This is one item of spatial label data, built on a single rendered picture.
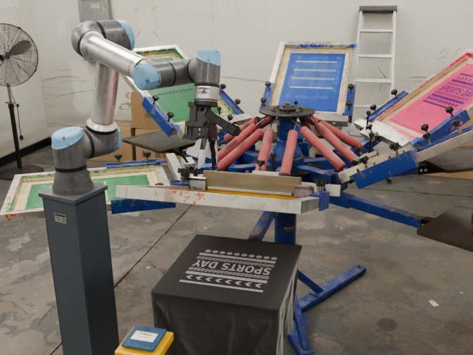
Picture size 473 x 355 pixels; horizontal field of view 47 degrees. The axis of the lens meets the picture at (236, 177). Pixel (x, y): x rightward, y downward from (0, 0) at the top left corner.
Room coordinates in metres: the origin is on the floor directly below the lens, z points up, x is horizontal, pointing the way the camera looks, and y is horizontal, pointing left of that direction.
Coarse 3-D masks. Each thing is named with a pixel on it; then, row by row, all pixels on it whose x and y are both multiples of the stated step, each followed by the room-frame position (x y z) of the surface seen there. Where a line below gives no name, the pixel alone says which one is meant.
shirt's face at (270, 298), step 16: (192, 240) 2.02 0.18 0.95; (208, 240) 2.02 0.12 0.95; (224, 240) 2.02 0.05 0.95; (240, 240) 2.02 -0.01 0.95; (256, 240) 2.01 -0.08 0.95; (192, 256) 1.88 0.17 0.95; (288, 256) 1.87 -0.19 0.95; (176, 272) 1.76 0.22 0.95; (272, 272) 1.75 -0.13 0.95; (288, 272) 1.75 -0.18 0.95; (160, 288) 1.64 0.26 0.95; (176, 288) 1.64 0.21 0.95; (192, 288) 1.64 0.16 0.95; (208, 288) 1.64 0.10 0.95; (224, 288) 1.64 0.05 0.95; (272, 288) 1.63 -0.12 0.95; (256, 304) 1.53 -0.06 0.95; (272, 304) 1.53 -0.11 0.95
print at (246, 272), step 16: (208, 256) 1.88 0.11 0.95; (224, 256) 1.87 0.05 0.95; (240, 256) 1.87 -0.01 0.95; (256, 256) 1.87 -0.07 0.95; (272, 256) 1.87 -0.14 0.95; (192, 272) 1.75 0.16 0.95; (208, 272) 1.75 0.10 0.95; (224, 272) 1.75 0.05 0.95; (240, 272) 1.75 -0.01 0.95; (256, 272) 1.75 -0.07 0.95; (240, 288) 1.64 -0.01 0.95; (256, 288) 1.64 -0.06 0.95
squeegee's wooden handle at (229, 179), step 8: (208, 176) 2.12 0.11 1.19; (216, 176) 2.11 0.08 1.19; (224, 176) 2.10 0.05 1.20; (232, 176) 2.10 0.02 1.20; (240, 176) 2.09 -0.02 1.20; (248, 176) 2.08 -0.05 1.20; (256, 176) 2.07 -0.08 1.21; (264, 176) 2.06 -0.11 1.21; (272, 176) 2.05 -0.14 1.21; (280, 176) 2.05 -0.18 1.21; (288, 176) 2.04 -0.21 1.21; (208, 184) 2.11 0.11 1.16; (216, 184) 2.10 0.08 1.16; (224, 184) 2.09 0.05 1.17; (232, 184) 2.08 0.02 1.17; (240, 184) 2.08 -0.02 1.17; (248, 184) 2.07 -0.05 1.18; (256, 184) 2.06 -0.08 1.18; (264, 184) 2.05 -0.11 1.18; (272, 184) 2.04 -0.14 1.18; (280, 184) 2.03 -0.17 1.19; (288, 184) 2.03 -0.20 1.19; (296, 184) 2.02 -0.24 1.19; (288, 192) 2.02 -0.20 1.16
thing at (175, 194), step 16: (128, 192) 1.58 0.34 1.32; (144, 192) 1.57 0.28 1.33; (160, 192) 1.56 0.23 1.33; (176, 192) 1.55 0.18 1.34; (192, 192) 1.53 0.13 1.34; (208, 192) 1.56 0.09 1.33; (256, 208) 1.47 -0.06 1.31; (272, 208) 1.46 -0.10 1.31; (288, 208) 1.45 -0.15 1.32; (304, 208) 1.51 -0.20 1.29
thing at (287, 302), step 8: (296, 256) 1.87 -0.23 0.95; (296, 264) 1.83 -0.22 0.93; (296, 272) 1.91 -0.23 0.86; (288, 280) 1.69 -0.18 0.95; (296, 280) 1.90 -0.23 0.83; (288, 288) 1.66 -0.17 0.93; (296, 288) 1.90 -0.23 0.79; (288, 296) 1.68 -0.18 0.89; (280, 304) 1.54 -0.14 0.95; (288, 304) 1.75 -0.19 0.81; (280, 312) 1.52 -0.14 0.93; (288, 312) 1.76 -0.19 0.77; (280, 320) 1.53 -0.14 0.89; (288, 320) 1.76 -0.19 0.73; (280, 328) 1.54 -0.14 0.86; (288, 328) 1.76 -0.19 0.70; (280, 336) 1.60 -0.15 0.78; (280, 344) 1.60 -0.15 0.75; (280, 352) 1.61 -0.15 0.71
